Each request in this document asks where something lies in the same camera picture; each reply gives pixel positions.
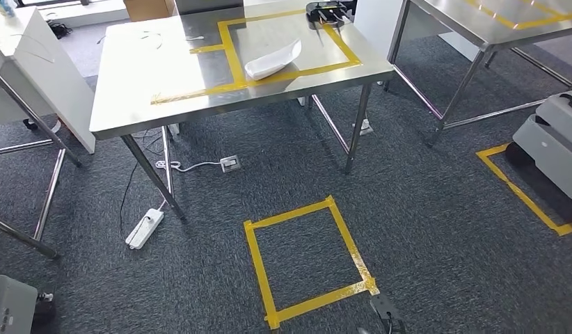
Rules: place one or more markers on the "brown cardboard box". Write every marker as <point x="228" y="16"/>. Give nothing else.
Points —
<point x="147" y="9"/>

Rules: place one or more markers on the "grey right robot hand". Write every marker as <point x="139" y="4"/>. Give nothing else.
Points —
<point x="363" y="330"/>

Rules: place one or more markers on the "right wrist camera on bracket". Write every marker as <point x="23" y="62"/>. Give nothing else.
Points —
<point x="385" y="309"/>

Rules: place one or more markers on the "black tool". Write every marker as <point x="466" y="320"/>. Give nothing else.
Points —
<point x="327" y="11"/>

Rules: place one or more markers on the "grey box with yellow label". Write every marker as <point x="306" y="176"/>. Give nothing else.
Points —
<point x="207" y="5"/>

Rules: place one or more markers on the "steel workbench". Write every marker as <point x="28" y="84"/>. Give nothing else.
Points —
<point x="152" y="83"/>

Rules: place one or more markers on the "metal floor socket plate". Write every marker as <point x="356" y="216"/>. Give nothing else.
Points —
<point x="366" y="127"/>
<point x="230" y="163"/>

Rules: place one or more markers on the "steel table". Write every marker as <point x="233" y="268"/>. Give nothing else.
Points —
<point x="46" y="133"/>
<point x="456" y="18"/>

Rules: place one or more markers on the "white power strip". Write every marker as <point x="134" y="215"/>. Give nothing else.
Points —
<point x="144" y="229"/>

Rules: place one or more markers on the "white cabinet panel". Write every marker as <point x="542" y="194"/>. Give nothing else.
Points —
<point x="60" y="83"/>

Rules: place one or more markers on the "white car mirror shell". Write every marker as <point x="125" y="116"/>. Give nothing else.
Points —
<point x="272" y="62"/>

